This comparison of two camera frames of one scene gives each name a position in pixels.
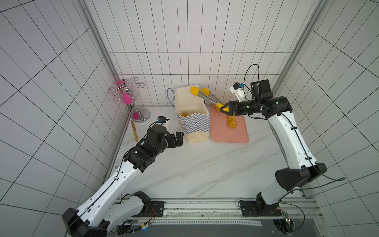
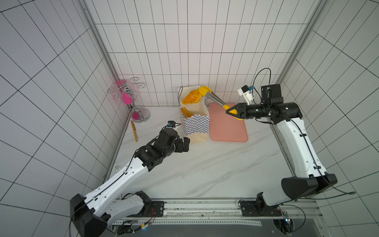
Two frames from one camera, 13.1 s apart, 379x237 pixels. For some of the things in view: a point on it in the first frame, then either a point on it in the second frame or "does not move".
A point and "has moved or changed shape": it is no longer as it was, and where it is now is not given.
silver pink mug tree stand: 129,93 does not move
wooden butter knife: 134,131 does not move
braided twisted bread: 231,121 to 189,113
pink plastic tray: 220,131 does not move
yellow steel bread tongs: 205,93 has moved or changed shape
